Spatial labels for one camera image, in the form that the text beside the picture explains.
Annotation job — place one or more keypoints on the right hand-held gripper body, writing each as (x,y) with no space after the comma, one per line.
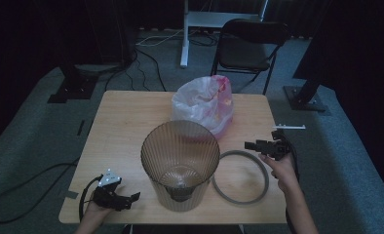
(277,148)

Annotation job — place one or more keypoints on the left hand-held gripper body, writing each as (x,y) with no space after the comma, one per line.
(110,200)

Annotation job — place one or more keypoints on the ribbed translucent brown bin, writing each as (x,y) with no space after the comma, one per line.
(167,152)

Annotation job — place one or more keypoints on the translucent white plastic bag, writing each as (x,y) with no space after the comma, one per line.
(196,104)

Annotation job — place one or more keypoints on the person's left hand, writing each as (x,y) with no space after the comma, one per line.
(96,214)

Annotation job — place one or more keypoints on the person's right hand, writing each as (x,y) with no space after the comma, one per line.
(284,172)

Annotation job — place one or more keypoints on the grey tape piece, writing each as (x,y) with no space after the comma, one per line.
(71,194)

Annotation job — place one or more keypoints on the black stand with square base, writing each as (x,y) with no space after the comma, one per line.
(305,100)
(73,89)

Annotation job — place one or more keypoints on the black tape strip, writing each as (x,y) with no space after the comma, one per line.
(81,128)

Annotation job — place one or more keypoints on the black folding chair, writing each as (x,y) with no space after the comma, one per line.
(245,53)

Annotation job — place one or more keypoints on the white desk frame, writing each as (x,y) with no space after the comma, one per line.
(212,19)

